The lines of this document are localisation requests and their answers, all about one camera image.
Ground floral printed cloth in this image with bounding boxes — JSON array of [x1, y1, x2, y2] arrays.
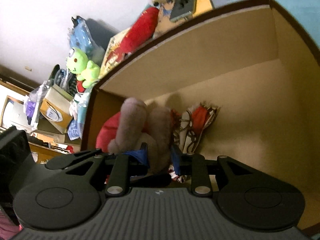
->
[[171, 102, 220, 155]]

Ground red item in box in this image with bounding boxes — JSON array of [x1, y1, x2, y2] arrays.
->
[[95, 112, 120, 153]]

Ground red illustrated picture book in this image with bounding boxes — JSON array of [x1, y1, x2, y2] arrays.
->
[[98, 27, 130, 80]]

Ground green frog plush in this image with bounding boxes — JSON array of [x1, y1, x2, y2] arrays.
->
[[66, 47, 100, 88]]

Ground brown cardboard box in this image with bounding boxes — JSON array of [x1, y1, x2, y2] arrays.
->
[[81, 0, 319, 230]]

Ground red plush pepper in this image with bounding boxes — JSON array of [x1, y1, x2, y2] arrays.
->
[[119, 7, 159, 54]]

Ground blue plastic bag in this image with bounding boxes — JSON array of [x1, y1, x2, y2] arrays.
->
[[68, 16, 105, 64]]

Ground black smartphone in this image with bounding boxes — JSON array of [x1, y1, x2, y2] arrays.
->
[[169, 0, 196, 22]]

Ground yellow book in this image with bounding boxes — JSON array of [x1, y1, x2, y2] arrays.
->
[[153, 0, 214, 39]]

